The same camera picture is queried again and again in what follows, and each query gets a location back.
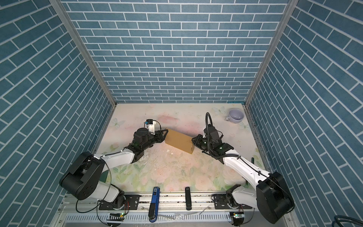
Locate right circuit board below rail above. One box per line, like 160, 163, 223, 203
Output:
230, 212, 245, 227

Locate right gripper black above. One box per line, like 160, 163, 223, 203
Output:
191, 133, 214, 152

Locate brown cardboard paper box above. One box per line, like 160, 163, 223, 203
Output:
165, 129, 194, 154

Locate circuit board below rail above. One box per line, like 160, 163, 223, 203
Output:
106, 213, 125, 227
230, 212, 245, 227

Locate blue black handheld tool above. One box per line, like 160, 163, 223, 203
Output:
148, 187, 160, 223

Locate green rectangular board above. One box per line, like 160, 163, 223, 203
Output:
99, 170, 112, 184

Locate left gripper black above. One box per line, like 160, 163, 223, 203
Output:
141, 129, 169, 152

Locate black cable bottom right corner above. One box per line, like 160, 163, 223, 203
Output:
331, 215, 363, 227

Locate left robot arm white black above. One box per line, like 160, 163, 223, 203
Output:
59, 128, 168, 210

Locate aluminium front rail frame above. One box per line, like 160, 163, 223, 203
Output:
49, 190, 301, 227

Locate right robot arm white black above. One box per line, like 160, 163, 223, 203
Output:
192, 113, 295, 224

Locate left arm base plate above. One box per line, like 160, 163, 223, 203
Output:
99, 194, 140, 211

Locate black handheld stick device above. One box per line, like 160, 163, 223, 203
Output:
185, 187, 192, 211

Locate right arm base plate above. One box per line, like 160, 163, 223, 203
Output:
211, 194, 252, 210

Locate left circuit board below rail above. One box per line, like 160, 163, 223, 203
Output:
106, 213, 125, 227

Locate lavender ceramic cup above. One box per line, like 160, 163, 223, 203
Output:
225, 108, 245, 124

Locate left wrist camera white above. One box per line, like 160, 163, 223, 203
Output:
145, 119, 156, 134

